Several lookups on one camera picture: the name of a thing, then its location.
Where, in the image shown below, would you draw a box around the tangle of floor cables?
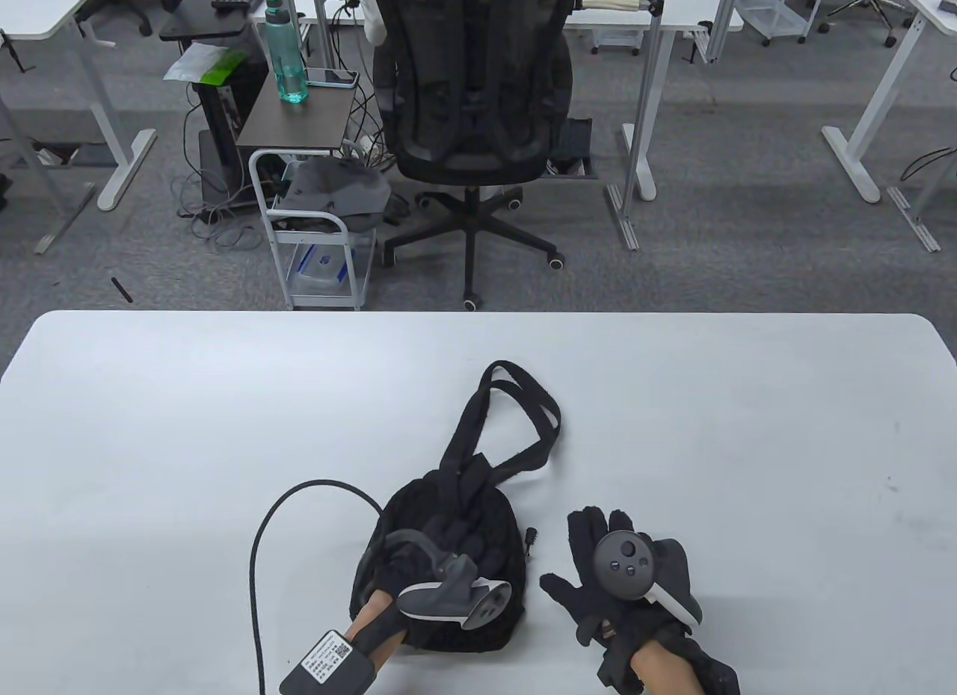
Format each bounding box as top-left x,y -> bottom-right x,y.
172,82 -> 262,251

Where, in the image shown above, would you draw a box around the green packet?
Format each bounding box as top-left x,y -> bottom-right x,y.
202,50 -> 249,87

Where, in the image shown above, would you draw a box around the aluminium frame foot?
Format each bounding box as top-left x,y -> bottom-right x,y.
0,105 -> 96,255
886,146 -> 957,253

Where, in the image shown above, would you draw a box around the long white desk aluminium legs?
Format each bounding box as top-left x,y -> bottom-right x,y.
250,0 -> 745,251

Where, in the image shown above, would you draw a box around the white wire cart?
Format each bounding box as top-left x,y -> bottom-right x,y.
736,0 -> 831,46

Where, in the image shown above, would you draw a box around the teal water bottle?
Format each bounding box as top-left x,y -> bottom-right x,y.
265,0 -> 309,104

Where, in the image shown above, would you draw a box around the black swivel chair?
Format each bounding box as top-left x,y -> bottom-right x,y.
75,0 -> 154,37

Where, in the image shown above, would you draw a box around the grey white hand controller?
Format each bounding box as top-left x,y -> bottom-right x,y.
363,529 -> 514,631
593,529 -> 704,627

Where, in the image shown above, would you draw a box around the black standing desk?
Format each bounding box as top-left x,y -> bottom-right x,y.
159,0 -> 281,206

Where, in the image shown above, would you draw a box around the person's right hand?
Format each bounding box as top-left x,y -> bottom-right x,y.
540,506 -> 689,655

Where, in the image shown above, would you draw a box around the white paper sheet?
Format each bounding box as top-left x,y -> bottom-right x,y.
163,43 -> 225,83

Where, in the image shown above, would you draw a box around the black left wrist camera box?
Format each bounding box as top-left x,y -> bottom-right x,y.
278,629 -> 378,695

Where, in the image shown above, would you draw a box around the person's left hand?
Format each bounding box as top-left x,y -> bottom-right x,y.
359,517 -> 517,628

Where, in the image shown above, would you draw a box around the white rolling cart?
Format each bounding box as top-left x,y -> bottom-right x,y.
249,148 -> 377,312

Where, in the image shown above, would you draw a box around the small dark side table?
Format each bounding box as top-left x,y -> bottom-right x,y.
236,71 -> 356,152

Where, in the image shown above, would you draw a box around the grey white right hand controller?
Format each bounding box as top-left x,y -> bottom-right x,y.
593,529 -> 704,627

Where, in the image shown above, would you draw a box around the person's left forearm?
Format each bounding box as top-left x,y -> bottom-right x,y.
348,587 -> 408,673

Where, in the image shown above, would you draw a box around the black star-base chair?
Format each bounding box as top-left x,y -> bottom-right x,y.
807,0 -> 917,49

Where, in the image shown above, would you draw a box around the grey white left hand controller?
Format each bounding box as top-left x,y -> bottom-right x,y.
363,529 -> 514,631

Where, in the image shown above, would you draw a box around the grey fabric bag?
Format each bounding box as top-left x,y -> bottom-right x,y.
275,159 -> 392,232

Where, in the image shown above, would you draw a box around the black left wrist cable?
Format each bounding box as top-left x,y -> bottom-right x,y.
249,480 -> 386,695

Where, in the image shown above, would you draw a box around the person's right forearm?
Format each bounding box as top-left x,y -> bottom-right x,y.
628,639 -> 707,695

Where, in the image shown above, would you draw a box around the white desk with rounded corner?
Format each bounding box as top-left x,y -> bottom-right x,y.
0,0 -> 158,211

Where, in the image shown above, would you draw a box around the white desk with white leg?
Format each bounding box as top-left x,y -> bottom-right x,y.
821,0 -> 957,205

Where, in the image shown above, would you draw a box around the blue and white box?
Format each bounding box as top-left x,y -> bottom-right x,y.
290,243 -> 356,288

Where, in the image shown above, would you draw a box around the black backpack with shoulder straps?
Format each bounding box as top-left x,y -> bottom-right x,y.
351,360 -> 563,652

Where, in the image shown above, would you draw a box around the black mesh office chair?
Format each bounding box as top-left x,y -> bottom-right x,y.
372,0 -> 575,312

